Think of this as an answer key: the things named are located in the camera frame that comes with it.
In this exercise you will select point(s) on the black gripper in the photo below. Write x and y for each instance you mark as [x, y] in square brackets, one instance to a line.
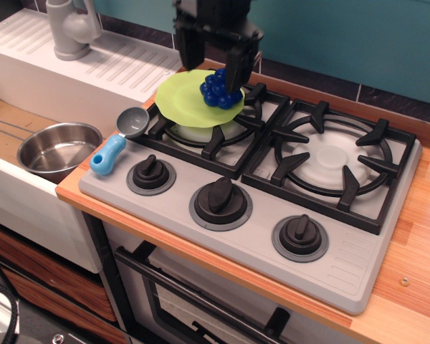
[223, 22]

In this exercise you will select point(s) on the blue toy blueberry cluster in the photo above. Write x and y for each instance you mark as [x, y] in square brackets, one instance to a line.
[214, 92]

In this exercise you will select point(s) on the grey spoon with blue handle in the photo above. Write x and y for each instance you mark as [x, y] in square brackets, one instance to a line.
[131, 123]

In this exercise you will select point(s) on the light green plate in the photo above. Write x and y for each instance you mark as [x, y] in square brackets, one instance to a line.
[179, 100]

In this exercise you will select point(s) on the stainless steel pot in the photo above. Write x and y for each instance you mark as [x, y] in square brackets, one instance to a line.
[55, 151]

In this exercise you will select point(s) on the white left burner cap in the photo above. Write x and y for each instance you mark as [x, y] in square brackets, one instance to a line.
[234, 131]

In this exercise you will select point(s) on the white burner cap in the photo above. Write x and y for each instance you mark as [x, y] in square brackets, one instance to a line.
[234, 131]
[329, 154]

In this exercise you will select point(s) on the black left burner grate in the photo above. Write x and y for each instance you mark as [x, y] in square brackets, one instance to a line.
[224, 149]

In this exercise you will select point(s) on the black burner grate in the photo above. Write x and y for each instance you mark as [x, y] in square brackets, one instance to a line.
[365, 207]
[224, 149]

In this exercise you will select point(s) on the black left stove knob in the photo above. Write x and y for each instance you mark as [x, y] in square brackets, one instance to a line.
[151, 177]

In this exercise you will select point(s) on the black stove knob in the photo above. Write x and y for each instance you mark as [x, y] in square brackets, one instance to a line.
[300, 239]
[221, 205]
[151, 177]

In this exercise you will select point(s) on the grey toy faucet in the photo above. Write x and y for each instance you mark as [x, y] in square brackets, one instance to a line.
[72, 32]

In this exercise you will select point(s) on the white right burner cap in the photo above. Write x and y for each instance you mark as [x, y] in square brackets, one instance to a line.
[329, 154]

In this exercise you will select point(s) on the black middle stove knob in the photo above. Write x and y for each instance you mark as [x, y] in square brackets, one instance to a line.
[221, 205]

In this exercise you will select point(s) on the grey toy stove top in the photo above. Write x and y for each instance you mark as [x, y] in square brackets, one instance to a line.
[344, 277]

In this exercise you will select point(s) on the black right burner grate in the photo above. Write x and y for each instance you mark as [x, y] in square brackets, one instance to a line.
[365, 207]

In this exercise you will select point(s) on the black right stove knob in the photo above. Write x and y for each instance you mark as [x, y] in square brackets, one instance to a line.
[300, 239]

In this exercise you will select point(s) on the toy oven door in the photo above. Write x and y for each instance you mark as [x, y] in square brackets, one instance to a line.
[185, 303]

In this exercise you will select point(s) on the wooden drawer front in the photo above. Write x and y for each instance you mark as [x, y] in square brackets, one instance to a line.
[59, 287]

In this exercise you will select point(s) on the black oven door handle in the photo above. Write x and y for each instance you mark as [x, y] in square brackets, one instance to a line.
[270, 333]

